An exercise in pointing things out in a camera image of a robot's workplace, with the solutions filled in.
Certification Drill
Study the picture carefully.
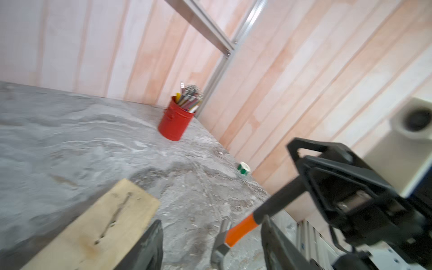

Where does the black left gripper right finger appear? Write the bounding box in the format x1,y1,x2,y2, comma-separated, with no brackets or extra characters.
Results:
261,216,321,270

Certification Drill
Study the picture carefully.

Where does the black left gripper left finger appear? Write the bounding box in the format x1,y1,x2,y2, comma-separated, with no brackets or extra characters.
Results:
115,219,164,270

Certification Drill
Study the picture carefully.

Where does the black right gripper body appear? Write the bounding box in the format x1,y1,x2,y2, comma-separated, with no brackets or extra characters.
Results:
324,190,432,270

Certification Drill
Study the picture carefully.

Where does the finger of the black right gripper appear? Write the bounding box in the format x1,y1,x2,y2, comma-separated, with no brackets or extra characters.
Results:
287,138,397,217

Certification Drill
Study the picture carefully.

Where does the pale wooden block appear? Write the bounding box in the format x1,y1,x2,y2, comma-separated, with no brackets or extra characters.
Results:
23,179,160,270

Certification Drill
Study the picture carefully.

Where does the claw hammer orange black handle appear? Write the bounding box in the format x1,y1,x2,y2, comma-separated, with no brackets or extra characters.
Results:
210,176,306,270

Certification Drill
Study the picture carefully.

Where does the green white tape roll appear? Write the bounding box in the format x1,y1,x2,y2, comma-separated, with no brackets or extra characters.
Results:
237,162,250,176

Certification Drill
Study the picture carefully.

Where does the red metal pencil bucket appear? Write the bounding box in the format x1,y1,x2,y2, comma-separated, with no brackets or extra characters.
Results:
158,96,195,141

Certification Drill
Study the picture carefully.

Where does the bundle of pencils and pens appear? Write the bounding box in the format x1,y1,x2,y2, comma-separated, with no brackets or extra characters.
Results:
174,82,203,114

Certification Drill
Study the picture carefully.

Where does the aluminium mounting rail bed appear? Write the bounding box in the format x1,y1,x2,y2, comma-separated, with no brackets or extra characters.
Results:
296,220,343,270

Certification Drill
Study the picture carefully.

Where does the aluminium frame rail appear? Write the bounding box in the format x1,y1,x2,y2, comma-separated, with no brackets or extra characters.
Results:
167,0,267,117

